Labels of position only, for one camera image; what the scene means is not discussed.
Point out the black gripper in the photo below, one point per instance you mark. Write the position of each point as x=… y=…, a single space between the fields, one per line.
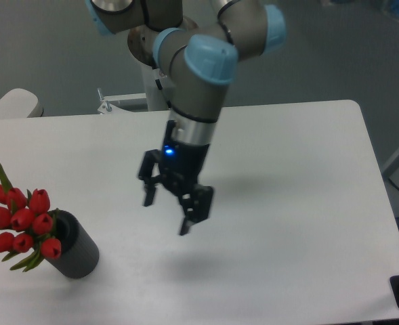
x=180 y=166

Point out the red tulip bouquet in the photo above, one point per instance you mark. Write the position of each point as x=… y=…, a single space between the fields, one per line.
x=28 y=225

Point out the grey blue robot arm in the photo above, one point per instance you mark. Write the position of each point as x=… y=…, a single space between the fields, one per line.
x=201 y=63

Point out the dark grey ribbed vase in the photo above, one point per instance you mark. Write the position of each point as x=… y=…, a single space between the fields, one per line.
x=79 y=253

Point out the white chair corner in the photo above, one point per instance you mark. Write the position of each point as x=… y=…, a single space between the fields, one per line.
x=20 y=103

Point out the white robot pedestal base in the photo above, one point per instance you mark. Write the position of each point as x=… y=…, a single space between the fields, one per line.
x=158 y=90

